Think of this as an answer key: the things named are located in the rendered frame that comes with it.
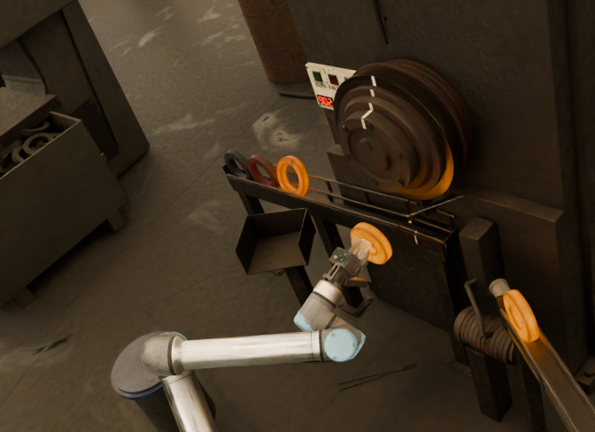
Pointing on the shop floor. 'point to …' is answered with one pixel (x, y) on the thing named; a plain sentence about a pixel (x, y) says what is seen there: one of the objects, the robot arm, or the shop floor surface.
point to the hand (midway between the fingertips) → (369, 239)
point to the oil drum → (274, 33)
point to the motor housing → (487, 361)
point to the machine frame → (487, 137)
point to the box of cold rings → (51, 201)
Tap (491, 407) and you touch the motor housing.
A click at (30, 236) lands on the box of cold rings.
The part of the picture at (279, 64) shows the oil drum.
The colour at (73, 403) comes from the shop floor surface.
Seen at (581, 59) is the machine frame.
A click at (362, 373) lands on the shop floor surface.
